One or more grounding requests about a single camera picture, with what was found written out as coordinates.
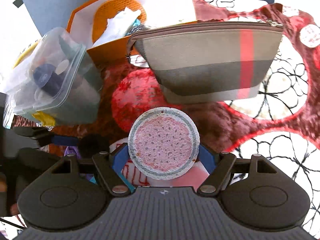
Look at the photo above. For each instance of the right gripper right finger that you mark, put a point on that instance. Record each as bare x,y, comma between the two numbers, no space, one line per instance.
219,166

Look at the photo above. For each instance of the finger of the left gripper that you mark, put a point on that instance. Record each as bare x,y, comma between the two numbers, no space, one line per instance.
45,137

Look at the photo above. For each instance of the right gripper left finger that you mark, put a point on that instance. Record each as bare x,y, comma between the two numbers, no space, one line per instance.
109,168

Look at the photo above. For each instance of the round pink sponge pad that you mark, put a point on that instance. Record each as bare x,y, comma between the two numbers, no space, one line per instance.
163,143

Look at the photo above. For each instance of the orange honeycomb silicone mat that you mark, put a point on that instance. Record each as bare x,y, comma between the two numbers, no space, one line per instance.
108,10

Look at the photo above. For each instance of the grey steel wool scrubber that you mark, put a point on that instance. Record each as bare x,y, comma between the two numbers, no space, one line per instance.
135,27

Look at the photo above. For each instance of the purple cloth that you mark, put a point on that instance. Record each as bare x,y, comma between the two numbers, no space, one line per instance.
73,151

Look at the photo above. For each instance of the black fluffy puff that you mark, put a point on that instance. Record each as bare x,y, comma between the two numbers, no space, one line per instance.
92,144

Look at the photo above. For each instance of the clear plastic storage container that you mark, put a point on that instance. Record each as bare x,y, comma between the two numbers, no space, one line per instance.
57,84

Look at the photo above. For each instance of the red floral fleece blanket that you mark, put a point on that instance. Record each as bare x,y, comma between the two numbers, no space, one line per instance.
180,212

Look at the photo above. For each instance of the plaid canvas zipper pouch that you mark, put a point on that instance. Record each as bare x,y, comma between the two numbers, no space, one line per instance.
209,61

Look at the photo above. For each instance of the orange cardboard box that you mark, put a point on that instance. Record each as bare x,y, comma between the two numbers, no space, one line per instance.
160,13

